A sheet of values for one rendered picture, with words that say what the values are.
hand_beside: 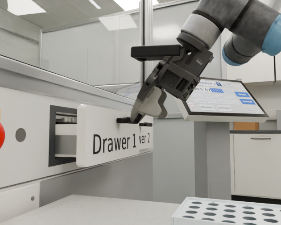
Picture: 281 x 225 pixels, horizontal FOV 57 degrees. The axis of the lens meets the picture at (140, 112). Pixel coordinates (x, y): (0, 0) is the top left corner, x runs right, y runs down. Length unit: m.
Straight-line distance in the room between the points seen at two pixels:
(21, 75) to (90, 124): 0.14
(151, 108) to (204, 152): 0.95
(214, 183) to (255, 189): 2.05
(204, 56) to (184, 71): 0.05
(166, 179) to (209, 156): 0.94
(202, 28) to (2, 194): 0.45
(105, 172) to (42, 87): 0.31
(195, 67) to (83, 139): 0.26
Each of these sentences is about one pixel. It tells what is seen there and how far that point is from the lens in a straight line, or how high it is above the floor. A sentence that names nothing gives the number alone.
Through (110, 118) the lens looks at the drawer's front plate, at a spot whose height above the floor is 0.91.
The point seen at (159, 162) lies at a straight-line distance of 2.34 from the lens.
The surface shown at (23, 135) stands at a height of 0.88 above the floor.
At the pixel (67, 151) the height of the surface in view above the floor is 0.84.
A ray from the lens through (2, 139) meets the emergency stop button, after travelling 0.33.
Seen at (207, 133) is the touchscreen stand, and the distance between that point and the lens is 1.44.
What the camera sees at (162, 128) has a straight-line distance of 2.31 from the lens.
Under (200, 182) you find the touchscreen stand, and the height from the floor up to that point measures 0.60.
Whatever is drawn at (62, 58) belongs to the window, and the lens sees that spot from 0.58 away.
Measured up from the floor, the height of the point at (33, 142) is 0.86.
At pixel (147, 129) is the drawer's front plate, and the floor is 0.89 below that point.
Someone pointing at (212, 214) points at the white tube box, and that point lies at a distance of 0.30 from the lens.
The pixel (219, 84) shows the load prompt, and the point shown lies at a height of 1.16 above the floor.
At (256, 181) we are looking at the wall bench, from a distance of 3.50.
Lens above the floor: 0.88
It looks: 4 degrees up
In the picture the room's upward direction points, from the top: straight up
